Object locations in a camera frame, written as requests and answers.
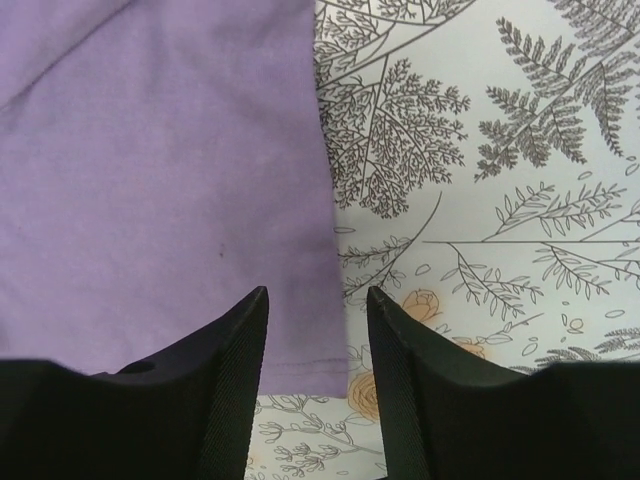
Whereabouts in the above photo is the floral table mat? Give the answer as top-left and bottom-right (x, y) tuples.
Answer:
(246, 1), (639, 479)

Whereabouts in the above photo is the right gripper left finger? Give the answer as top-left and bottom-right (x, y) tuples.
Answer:
(1, 287), (269, 479)

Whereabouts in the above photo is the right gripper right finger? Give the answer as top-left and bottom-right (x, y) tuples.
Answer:
(367, 287), (639, 479)

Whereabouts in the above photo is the purple t shirt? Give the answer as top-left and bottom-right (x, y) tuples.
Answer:
(1, 0), (348, 397)

